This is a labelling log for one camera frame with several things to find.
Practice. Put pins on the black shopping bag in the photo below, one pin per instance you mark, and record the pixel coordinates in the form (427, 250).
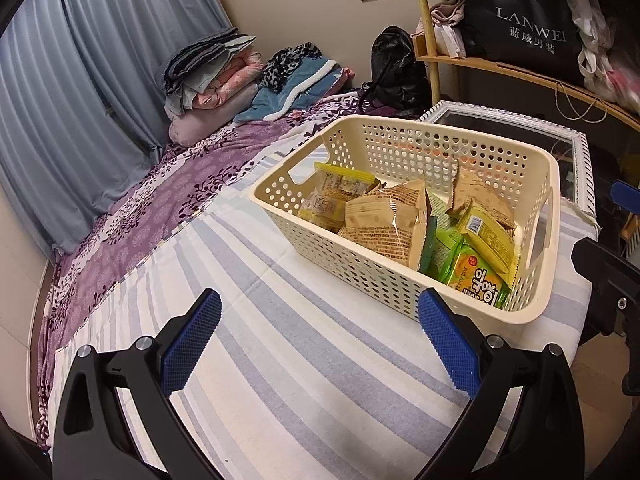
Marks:
(525, 35)

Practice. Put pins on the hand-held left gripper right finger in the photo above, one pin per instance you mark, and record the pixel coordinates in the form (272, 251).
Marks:
(447, 345)

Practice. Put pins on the pale green snack packet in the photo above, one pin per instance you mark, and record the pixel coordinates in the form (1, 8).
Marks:
(437, 205)

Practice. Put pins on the black backpack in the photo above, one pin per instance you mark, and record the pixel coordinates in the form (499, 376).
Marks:
(400, 70)

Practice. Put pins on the cream perforated plastic basket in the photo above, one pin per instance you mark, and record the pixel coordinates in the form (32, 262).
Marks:
(380, 280)

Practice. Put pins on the purple floral bedsheet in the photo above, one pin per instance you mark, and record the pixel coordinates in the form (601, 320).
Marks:
(150, 210)

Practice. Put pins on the wooden shelf rack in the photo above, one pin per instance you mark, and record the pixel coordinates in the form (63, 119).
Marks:
(530, 77)

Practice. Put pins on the yellow snack packet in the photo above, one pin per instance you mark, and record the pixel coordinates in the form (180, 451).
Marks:
(487, 235)

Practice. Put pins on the brown snack packet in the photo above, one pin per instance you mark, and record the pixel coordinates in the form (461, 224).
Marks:
(475, 192)
(385, 225)

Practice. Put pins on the pink folded quilt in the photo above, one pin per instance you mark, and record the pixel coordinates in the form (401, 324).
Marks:
(230, 77)

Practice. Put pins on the blue curtain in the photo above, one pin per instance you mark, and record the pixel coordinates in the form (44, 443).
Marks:
(150, 5)
(50, 135)

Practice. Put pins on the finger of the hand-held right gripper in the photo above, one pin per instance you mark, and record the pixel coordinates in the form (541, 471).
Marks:
(627, 194)
(600, 285)

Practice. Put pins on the pink folded cloth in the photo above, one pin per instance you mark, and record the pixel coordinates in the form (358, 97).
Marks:
(447, 12)

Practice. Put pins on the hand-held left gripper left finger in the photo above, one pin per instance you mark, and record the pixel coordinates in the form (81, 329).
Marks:
(192, 342)

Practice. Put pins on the light green snack packet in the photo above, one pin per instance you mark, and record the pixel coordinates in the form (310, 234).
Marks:
(440, 255)

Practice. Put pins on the blue fleece garment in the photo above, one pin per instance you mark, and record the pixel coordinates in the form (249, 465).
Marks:
(290, 95)

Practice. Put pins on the blue white striped blanket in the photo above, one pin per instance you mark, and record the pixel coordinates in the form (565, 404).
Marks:
(300, 385)

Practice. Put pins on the bright green snack packet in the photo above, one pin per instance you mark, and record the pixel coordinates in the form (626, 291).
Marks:
(475, 280)

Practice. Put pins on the dark blue folded blanket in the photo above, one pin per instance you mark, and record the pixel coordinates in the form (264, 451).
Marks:
(200, 55)

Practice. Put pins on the white framed glass table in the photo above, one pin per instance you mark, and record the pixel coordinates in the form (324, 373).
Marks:
(582, 170)

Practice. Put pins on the white plastic bags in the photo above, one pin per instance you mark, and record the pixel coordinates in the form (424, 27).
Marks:
(595, 20)

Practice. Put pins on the small white bag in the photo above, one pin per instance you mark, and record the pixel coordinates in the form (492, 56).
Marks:
(450, 40)

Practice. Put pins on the pale teal folded blanket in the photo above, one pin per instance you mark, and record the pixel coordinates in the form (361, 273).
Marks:
(187, 95)

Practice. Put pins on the leopard print cloth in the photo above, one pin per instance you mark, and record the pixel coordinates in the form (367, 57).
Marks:
(285, 62)

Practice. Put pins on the clear yellow bun packet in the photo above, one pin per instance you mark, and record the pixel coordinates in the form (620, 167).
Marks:
(335, 195)

